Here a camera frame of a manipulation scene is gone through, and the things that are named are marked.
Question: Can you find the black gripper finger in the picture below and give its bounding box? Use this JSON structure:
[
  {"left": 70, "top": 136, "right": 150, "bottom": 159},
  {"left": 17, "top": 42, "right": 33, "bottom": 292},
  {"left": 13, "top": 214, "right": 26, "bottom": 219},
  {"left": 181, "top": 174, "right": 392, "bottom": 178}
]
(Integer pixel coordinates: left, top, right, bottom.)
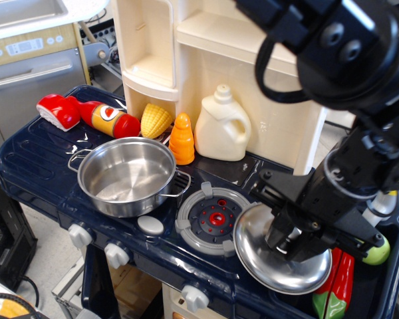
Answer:
[
  {"left": 265, "top": 205, "right": 294, "bottom": 253},
  {"left": 286, "top": 229, "right": 328, "bottom": 263}
]

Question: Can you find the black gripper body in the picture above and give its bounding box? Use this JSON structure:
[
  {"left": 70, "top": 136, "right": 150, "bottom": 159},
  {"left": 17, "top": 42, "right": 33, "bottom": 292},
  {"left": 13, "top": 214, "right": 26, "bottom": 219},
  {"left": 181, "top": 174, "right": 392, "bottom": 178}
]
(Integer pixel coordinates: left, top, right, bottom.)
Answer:
[{"left": 250, "top": 164, "right": 384, "bottom": 259}]

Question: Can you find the stainless steel pot lid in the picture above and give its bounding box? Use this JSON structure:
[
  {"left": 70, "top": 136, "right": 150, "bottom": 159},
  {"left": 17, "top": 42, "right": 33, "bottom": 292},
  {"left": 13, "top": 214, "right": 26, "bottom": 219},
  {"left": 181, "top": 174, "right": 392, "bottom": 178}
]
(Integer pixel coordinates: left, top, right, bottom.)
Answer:
[{"left": 233, "top": 203, "right": 333, "bottom": 295}]

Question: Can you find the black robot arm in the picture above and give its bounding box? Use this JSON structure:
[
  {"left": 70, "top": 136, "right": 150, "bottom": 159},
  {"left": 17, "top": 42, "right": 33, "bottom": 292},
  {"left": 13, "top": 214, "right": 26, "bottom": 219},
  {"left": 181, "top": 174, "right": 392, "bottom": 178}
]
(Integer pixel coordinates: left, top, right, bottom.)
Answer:
[{"left": 236, "top": 1, "right": 399, "bottom": 262}]

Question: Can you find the red toy chili pepper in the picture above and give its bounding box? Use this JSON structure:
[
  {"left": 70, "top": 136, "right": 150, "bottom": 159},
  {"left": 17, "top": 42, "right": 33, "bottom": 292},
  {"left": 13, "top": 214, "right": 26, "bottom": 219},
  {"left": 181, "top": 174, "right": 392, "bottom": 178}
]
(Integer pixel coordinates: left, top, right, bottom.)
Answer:
[{"left": 312, "top": 249, "right": 355, "bottom": 319}]

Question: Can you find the grey yellow toy faucet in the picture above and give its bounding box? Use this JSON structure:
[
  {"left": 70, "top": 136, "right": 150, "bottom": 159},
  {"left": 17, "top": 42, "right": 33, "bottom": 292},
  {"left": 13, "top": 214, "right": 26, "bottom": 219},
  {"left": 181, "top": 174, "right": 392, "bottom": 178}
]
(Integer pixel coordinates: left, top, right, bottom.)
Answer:
[{"left": 362, "top": 191, "right": 399, "bottom": 227}]

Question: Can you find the green toy apple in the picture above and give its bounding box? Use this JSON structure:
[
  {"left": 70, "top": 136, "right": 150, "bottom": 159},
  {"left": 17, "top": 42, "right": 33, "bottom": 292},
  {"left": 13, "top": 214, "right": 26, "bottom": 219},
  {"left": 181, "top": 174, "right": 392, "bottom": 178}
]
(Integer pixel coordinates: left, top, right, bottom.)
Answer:
[{"left": 362, "top": 236, "right": 390, "bottom": 266}]

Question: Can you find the grey toy stove burner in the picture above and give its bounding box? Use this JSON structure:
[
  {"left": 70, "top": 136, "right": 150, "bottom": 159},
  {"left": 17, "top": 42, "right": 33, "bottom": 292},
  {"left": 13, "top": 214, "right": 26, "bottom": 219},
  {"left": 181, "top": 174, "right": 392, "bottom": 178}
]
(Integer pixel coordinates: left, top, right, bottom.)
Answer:
[{"left": 175, "top": 182, "right": 251, "bottom": 257}]

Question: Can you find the grey stove knob right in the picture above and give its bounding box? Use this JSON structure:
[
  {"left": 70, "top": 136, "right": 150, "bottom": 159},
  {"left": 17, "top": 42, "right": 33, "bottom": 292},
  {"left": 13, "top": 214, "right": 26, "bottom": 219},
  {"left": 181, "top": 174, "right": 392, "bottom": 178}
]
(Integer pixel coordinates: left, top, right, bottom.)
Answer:
[{"left": 181, "top": 285, "right": 209, "bottom": 312}]

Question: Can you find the grey stove knob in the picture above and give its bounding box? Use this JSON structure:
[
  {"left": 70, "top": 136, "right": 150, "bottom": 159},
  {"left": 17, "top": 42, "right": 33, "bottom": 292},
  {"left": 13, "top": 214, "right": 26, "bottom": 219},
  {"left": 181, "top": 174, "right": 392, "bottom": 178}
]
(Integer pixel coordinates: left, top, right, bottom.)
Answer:
[
  {"left": 181, "top": 285, "right": 209, "bottom": 312},
  {"left": 104, "top": 243, "right": 130, "bottom": 269},
  {"left": 68, "top": 224, "right": 93, "bottom": 249}
]

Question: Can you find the cream toy detergent jug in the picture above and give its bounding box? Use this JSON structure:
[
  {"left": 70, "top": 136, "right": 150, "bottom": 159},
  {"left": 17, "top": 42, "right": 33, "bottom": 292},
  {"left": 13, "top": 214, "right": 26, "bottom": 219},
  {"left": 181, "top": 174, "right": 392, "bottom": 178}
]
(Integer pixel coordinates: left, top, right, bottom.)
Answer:
[{"left": 194, "top": 84, "right": 251, "bottom": 161}]

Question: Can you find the orange toy cone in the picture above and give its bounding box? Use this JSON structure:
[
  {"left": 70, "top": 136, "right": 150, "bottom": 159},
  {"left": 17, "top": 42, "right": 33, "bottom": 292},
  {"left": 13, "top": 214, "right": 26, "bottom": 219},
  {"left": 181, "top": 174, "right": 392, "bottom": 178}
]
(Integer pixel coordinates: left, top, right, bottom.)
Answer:
[{"left": 169, "top": 112, "right": 195, "bottom": 165}]

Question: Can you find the grey oval button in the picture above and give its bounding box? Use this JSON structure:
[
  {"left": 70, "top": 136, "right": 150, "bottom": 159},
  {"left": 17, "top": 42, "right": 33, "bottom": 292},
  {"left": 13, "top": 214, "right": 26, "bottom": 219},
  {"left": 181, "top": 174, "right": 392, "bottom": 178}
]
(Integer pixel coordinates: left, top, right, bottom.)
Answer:
[{"left": 137, "top": 215, "right": 164, "bottom": 235}]

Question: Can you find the navy toy kitchen counter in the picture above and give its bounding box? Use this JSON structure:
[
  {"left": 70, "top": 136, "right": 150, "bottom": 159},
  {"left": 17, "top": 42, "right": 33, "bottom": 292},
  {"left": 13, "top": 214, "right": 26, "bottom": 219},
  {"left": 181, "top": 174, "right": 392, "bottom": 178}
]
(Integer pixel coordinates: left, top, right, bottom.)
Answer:
[{"left": 0, "top": 84, "right": 399, "bottom": 319}]

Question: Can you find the yellow toy corn cob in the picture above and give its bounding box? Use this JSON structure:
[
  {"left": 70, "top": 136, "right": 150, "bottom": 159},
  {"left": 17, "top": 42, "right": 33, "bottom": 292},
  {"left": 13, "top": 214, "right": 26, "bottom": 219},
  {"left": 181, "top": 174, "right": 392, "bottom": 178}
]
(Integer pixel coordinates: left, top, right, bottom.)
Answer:
[{"left": 140, "top": 103, "right": 173, "bottom": 139}]

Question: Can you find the grey stove knob middle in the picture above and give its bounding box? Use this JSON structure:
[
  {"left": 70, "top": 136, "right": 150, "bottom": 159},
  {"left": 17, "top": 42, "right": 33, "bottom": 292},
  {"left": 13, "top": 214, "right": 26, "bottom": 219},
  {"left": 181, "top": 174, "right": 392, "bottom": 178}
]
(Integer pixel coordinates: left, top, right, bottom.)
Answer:
[{"left": 104, "top": 243, "right": 130, "bottom": 269}]

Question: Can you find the cream toy kitchen shelf unit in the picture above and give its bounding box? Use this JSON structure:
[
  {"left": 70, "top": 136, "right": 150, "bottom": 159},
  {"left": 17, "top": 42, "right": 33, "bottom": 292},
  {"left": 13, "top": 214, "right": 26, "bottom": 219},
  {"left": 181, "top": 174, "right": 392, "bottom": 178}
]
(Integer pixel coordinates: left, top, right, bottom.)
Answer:
[{"left": 109, "top": 0, "right": 360, "bottom": 185}]

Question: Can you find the grey stove knob left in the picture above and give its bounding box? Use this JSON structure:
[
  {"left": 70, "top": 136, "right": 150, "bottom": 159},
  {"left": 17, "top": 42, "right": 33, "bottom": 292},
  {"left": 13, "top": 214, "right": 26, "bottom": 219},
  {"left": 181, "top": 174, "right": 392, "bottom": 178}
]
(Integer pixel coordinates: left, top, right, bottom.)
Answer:
[{"left": 68, "top": 224, "right": 93, "bottom": 249}]

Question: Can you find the red toy ketchup bottle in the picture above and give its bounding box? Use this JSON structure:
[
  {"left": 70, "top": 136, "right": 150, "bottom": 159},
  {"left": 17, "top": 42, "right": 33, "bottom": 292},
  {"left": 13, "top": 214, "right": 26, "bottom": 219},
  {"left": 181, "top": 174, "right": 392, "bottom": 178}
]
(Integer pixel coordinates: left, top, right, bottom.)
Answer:
[{"left": 66, "top": 96, "right": 140, "bottom": 139}]

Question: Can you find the red white toy sushi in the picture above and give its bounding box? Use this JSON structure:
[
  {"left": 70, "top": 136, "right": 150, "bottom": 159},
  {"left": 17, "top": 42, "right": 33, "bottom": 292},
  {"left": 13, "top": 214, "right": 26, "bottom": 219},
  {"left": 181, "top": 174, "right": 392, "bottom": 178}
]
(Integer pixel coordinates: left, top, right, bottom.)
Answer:
[{"left": 36, "top": 94, "right": 80, "bottom": 132}]

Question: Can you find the black equipment case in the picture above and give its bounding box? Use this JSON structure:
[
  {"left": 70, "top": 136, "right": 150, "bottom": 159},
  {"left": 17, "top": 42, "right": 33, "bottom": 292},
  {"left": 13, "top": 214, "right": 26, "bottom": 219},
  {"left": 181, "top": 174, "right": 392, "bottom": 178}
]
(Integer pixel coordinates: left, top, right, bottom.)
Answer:
[{"left": 0, "top": 186, "right": 37, "bottom": 290}]

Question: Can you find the silver toy dishwasher unit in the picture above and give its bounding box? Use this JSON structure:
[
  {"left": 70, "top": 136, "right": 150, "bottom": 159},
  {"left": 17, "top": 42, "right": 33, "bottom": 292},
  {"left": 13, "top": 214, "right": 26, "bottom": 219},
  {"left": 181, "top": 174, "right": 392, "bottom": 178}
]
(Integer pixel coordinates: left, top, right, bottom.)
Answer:
[{"left": 0, "top": 1, "right": 108, "bottom": 147}]

